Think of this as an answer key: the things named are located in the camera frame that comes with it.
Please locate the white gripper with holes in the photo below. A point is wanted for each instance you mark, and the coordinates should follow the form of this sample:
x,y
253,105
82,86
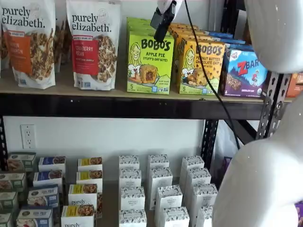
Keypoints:
x,y
162,3

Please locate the green Bobo's apple pie box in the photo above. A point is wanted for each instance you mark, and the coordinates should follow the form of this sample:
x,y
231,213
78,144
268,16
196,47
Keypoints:
x,y
151,61
137,20
137,27

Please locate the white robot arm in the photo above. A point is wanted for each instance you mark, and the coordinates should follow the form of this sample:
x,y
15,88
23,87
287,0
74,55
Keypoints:
x,y
260,177

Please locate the orange Bobo's peanut butter box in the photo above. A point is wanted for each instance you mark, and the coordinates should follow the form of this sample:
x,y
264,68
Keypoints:
x,y
187,33
189,78
182,26

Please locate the blue purple Zbar box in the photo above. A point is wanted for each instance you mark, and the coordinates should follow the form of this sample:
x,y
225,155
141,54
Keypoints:
x,y
241,78
222,34
236,42

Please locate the black metal shelf beam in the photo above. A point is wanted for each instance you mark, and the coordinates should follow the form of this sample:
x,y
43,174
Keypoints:
x,y
118,106

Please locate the wooden shelf board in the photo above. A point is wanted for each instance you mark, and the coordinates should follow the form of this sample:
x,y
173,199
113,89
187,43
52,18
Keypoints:
x,y
64,82

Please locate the orange cardboard box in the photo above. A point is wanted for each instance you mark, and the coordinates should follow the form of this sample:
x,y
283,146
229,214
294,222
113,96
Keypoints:
x,y
296,87

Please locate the small box yellow label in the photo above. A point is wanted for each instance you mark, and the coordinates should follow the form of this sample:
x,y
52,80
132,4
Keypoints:
x,y
82,194
89,177
90,163
78,215

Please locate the purple snack box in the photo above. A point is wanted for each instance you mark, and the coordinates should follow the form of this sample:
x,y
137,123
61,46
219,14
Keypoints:
x,y
227,165

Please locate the small box blue label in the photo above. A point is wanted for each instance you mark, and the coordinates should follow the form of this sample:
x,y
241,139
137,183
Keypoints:
x,y
47,178
43,195
52,163
35,217

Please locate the small box green label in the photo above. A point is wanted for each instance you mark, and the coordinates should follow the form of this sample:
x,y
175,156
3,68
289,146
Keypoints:
x,y
5,220
8,200
11,181
22,161

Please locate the white granola bag red label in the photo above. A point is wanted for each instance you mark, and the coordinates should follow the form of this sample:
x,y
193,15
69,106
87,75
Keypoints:
x,y
94,14

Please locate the white granola bag orange label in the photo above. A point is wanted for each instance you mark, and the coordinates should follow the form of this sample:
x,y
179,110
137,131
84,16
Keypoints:
x,y
28,23

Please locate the translucent plastic sheet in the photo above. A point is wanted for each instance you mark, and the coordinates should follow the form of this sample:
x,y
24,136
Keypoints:
x,y
225,142

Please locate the black diagonal rack brace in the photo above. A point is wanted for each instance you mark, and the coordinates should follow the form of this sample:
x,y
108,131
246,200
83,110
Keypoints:
x,y
243,130

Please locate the white patterned carton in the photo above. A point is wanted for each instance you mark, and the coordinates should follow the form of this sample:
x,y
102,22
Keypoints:
x,y
129,161
175,217
198,175
162,177
204,193
130,177
158,160
132,218
193,161
132,198
169,195
204,216

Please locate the black perforated rack post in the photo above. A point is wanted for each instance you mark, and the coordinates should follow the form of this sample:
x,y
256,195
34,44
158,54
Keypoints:
x,y
210,142
272,106
2,142

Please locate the white wall outlet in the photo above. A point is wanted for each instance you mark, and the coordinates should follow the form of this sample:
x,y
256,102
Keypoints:
x,y
28,136

